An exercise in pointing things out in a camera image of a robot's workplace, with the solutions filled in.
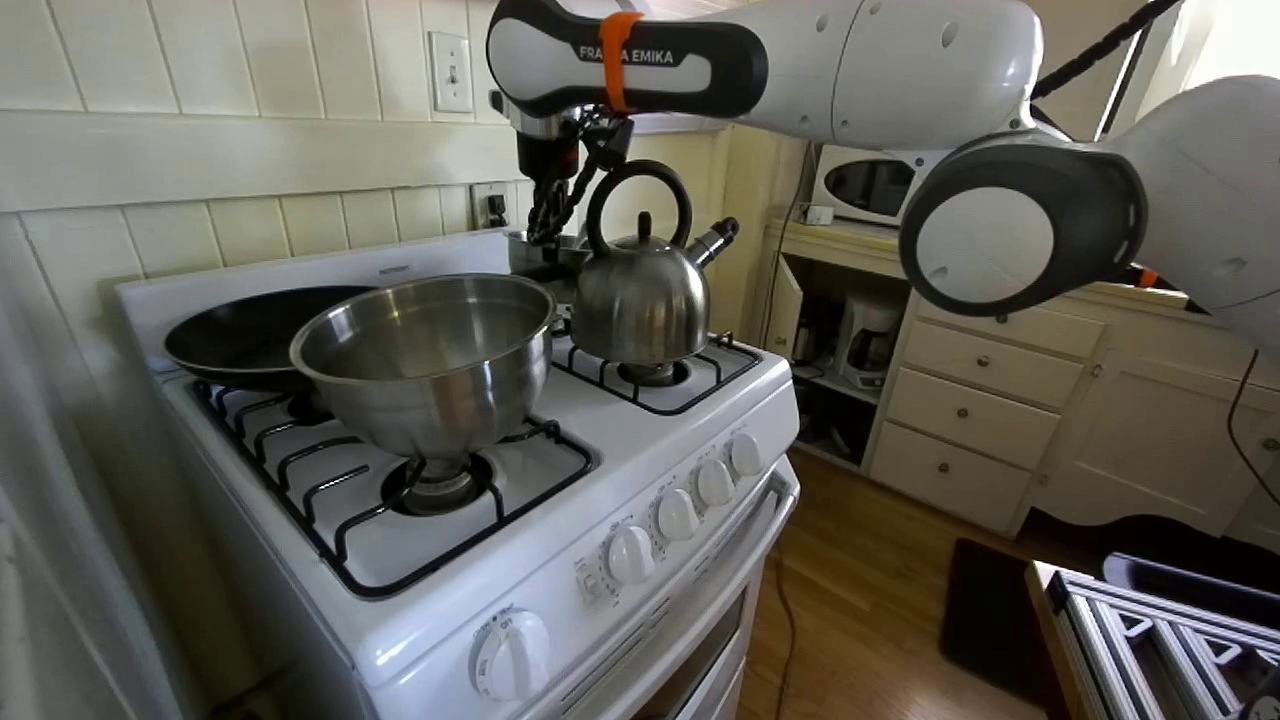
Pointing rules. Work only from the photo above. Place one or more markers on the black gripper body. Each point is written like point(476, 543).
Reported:
point(563, 155)

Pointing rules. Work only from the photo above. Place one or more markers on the small silver bowl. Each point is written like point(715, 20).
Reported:
point(544, 263)

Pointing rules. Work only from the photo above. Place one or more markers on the big silver bowl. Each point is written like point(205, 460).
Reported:
point(428, 367)

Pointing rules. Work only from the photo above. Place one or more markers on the white microwave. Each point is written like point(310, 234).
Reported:
point(867, 187)

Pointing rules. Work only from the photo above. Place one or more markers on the black frying pan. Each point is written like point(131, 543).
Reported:
point(247, 342)

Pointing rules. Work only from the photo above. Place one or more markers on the white gas stove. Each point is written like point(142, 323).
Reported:
point(594, 560)

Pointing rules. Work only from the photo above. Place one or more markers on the cream drawer cabinet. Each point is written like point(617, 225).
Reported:
point(1100, 404)

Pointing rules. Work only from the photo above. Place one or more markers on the black floor mat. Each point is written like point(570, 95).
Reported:
point(990, 626)

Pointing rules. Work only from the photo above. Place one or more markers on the black wall outlet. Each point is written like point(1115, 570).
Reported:
point(493, 215)

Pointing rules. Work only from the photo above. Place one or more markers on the white wall switch plate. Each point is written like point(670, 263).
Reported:
point(450, 72)

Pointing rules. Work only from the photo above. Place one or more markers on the steel kettle black handle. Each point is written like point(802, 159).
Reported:
point(646, 303)

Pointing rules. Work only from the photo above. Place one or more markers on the grey wire rack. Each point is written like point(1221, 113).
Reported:
point(1157, 643)

